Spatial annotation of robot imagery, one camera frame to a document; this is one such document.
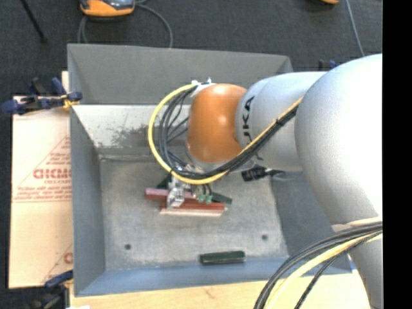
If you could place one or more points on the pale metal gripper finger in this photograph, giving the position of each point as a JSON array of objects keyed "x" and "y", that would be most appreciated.
[{"x": 175, "y": 199}]

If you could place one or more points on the red-brown flat block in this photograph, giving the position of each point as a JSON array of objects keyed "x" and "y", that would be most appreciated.
[
  {"x": 156, "y": 194},
  {"x": 202, "y": 208}
]

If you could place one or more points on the grey metal bin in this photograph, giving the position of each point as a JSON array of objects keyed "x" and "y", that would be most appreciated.
[{"x": 180, "y": 237}]

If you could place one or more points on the brown cardboard board, red print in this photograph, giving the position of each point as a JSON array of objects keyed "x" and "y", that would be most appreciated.
[{"x": 38, "y": 172}]

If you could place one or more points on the black cylinder on white bracket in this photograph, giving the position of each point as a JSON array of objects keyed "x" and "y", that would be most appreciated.
[{"x": 254, "y": 174}]

